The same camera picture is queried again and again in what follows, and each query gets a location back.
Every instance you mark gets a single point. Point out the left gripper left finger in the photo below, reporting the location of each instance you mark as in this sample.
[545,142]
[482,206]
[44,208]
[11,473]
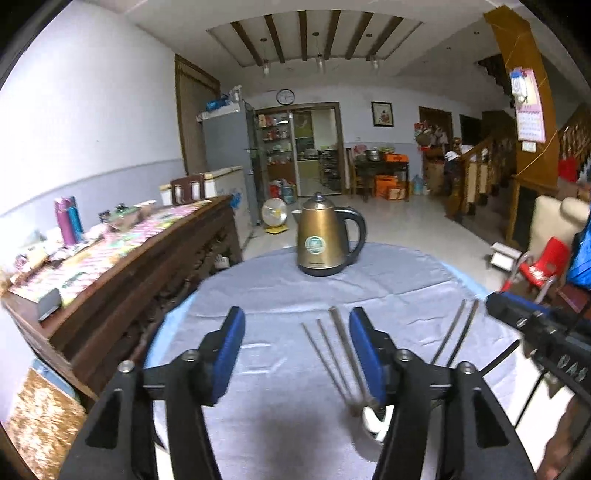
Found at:
[196,379]

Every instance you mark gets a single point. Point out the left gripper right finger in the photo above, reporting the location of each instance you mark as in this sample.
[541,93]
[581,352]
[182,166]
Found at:
[395,377]

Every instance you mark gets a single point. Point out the steel utensil holder cup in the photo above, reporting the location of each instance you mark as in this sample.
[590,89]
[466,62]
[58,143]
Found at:
[377,424]

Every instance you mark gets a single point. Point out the dark chopstick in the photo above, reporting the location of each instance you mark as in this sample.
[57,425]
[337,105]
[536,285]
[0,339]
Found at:
[449,332]
[365,400]
[337,357]
[464,333]
[338,381]

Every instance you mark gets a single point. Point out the dark chopstick on cloth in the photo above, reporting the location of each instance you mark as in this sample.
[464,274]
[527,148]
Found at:
[464,333]

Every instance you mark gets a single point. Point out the blue bag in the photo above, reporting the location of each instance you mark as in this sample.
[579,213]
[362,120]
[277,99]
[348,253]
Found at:
[579,270]

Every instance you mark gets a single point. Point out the red plastic child chair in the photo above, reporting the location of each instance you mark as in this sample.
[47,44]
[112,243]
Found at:
[542,272]

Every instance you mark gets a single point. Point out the grey table cloth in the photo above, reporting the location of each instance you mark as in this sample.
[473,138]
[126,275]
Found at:
[281,417]

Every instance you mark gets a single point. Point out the small white step stool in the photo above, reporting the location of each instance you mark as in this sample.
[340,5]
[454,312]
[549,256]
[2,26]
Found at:
[504,257]

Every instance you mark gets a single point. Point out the blue round table cover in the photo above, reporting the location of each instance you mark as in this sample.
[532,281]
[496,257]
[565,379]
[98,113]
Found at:
[476,288]

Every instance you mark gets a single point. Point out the beige sofa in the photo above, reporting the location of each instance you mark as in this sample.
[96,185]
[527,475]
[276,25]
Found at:
[561,219]

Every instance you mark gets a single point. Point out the dark wooden sideboard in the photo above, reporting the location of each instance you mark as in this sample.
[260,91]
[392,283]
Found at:
[118,315]

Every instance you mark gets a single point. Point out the gold electric kettle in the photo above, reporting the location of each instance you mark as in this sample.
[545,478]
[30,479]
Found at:
[323,246]

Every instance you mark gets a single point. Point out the black phone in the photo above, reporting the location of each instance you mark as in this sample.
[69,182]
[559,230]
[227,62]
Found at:
[47,304]

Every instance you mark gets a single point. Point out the small white fan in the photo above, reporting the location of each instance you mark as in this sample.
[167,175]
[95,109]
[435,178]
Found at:
[274,216]

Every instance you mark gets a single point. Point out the white chest freezer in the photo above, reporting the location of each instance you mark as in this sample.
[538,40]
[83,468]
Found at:
[227,181]

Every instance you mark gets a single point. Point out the blue thermos bottle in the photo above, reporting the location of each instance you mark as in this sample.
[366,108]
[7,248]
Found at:
[75,220]

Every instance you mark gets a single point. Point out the dark wooden side table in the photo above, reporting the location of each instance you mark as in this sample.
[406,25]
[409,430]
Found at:
[387,178]

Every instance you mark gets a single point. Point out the purple thermos bottle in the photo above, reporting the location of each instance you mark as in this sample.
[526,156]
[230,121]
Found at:
[61,207]

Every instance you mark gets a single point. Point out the grey refrigerator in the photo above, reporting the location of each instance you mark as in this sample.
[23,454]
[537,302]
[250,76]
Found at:
[230,140]

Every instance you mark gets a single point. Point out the pink wall calendar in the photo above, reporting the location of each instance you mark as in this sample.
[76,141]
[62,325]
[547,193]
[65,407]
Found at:
[528,106]

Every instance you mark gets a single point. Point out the framed wall picture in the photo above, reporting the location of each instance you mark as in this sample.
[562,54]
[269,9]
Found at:
[382,113]

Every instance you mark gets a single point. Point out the round wall clock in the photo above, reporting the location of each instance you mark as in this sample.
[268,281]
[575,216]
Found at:
[285,97]

